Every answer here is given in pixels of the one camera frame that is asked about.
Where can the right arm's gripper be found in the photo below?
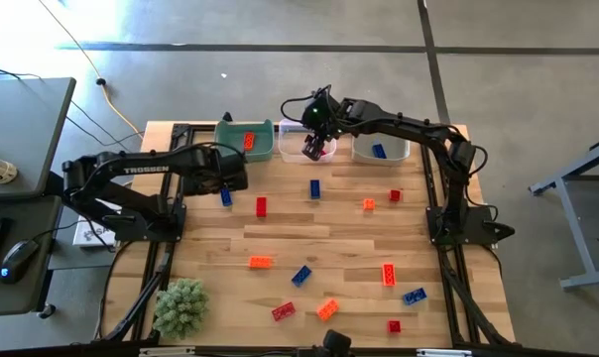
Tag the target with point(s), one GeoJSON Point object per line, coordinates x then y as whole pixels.
{"type": "Point", "coordinates": [315, 116]}

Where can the left arm's gripper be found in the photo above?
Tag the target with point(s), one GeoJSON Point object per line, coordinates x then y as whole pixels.
{"type": "Point", "coordinates": [230, 176]}

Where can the blue toy brick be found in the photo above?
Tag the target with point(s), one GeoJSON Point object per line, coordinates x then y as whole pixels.
{"type": "Point", "coordinates": [315, 189]}
{"type": "Point", "coordinates": [301, 275]}
{"type": "Point", "coordinates": [379, 151]}
{"type": "Point", "coordinates": [225, 197]}
{"type": "Point", "coordinates": [415, 296]}

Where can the small orange toy brick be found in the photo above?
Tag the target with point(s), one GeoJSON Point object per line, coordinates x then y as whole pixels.
{"type": "Point", "coordinates": [369, 203]}

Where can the small red toy brick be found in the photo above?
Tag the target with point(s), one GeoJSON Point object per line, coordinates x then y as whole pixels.
{"type": "Point", "coordinates": [395, 195]}
{"type": "Point", "coordinates": [394, 326]}

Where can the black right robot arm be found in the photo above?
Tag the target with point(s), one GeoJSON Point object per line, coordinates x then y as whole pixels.
{"type": "Point", "coordinates": [403, 124]}

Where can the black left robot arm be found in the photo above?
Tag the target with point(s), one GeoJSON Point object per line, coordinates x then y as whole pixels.
{"type": "Point", "coordinates": [146, 169]}

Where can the clear plastic bin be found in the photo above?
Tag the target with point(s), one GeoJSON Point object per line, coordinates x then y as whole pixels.
{"type": "Point", "coordinates": [292, 149]}

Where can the green plastic bin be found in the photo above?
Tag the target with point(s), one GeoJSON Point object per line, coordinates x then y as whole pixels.
{"type": "Point", "coordinates": [230, 144]}

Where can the black clamp knob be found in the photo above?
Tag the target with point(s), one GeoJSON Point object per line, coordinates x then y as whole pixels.
{"type": "Point", "coordinates": [227, 117]}

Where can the white plastic bin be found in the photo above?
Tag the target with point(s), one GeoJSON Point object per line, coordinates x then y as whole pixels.
{"type": "Point", "coordinates": [396, 149]}

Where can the green artificial plant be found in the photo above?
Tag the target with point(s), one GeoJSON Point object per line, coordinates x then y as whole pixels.
{"type": "Point", "coordinates": [180, 308]}

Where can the white printed box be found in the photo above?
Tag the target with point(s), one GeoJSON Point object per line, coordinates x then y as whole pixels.
{"type": "Point", "coordinates": [91, 237]}

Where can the black rounded object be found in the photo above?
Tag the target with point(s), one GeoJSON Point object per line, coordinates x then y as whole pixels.
{"type": "Point", "coordinates": [336, 342]}

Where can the light grey desk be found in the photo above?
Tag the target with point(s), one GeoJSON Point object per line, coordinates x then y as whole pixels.
{"type": "Point", "coordinates": [22, 129]}

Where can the dark grey desk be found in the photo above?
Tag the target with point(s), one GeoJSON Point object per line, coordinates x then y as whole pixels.
{"type": "Point", "coordinates": [17, 213]}

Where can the black caster wheel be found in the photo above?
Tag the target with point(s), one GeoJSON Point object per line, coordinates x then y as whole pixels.
{"type": "Point", "coordinates": [46, 311]}

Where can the black computer mouse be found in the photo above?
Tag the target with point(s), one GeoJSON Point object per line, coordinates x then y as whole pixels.
{"type": "Point", "coordinates": [18, 260]}

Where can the black aluminium table frame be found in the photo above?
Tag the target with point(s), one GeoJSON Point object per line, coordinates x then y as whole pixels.
{"type": "Point", "coordinates": [203, 128]}

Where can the silver metal bracket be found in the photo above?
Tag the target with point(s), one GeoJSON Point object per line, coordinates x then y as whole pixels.
{"type": "Point", "coordinates": [443, 352]}
{"type": "Point", "coordinates": [166, 351]}

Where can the grey-blue metal table frame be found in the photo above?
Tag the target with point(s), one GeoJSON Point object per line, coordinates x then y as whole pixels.
{"type": "Point", "coordinates": [577, 223]}

